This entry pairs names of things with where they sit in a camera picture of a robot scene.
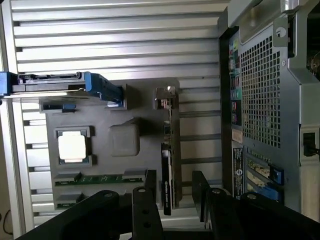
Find black graphics card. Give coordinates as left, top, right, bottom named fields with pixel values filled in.
left=153, top=86, right=176, bottom=217

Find green RAM stick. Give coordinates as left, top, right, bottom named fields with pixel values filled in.
left=54, top=174, right=146, bottom=187
left=56, top=193, right=84, bottom=210

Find grey parts rack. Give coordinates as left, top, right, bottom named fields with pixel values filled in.
left=38, top=77, right=185, bottom=214

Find blue expansion slot latch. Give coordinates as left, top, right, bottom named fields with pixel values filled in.
left=268, top=166, right=285, bottom=186

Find grey square socket cover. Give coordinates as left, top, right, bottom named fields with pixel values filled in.
left=109, top=123, right=141, bottom=158

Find silver CPU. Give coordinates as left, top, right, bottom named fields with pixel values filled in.
left=57, top=132, right=89, bottom=163

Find grey PC case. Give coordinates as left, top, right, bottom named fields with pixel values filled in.
left=216, top=0, right=320, bottom=224

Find disk in blue caddy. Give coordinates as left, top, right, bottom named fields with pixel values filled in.
left=0, top=71, right=125, bottom=104

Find thin black wire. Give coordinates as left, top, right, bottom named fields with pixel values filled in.
left=0, top=209, right=14, bottom=236

